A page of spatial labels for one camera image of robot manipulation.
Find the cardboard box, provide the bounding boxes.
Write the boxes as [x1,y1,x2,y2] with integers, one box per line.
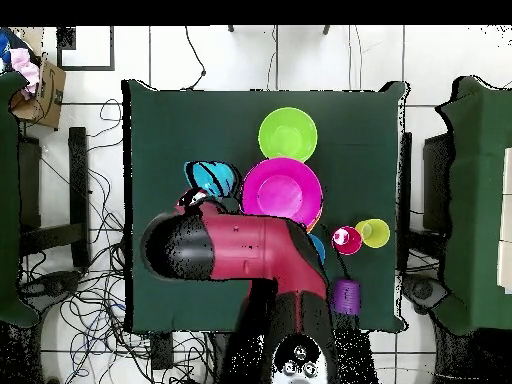
[10,59,67,130]

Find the black square frame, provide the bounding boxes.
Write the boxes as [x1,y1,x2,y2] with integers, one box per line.
[55,25,116,72]

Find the purple plastic cup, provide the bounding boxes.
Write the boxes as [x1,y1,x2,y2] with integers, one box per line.
[331,278,362,317]

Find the blue fabric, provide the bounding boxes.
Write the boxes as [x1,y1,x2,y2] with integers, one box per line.
[0,32,14,62]

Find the black power strip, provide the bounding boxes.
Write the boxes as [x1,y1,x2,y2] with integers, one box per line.
[150,331,174,371]

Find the black side frame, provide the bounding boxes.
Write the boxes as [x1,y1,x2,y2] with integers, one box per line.
[422,133,453,233]

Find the red plastic cup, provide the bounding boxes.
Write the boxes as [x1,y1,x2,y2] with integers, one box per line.
[330,225,364,256]

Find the white panel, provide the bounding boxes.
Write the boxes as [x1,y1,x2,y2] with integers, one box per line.
[496,146,512,295]

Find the black floor cable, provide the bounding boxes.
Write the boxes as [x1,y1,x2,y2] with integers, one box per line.
[183,25,208,91]

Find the large green plastic bowl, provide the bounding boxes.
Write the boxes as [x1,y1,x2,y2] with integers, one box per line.
[257,106,319,164]

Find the dark green tablecloth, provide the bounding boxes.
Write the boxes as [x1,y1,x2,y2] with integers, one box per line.
[121,78,410,334]

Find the pink cloth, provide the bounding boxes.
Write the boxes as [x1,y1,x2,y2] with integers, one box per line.
[8,47,41,100]

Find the yellow plastic cup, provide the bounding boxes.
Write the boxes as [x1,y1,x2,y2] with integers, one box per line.
[354,218,392,250]

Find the pink plastic bowl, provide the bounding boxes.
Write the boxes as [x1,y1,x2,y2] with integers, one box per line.
[241,156,324,230]

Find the black leg frame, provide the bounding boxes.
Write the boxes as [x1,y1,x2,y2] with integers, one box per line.
[17,126,91,269]

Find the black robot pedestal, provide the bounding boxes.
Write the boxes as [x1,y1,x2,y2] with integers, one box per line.
[205,330,241,384]

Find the green covered side table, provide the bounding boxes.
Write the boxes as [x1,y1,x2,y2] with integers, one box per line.
[0,70,39,329]
[435,75,512,337]

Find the light blue plastic bowl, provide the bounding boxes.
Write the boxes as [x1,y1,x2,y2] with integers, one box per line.
[183,160,242,200]

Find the black floor stand base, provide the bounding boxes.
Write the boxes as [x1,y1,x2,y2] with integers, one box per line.
[19,269,83,305]
[401,273,448,311]

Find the tangle of floor cables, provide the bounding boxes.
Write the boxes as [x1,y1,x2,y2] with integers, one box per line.
[15,98,213,384]

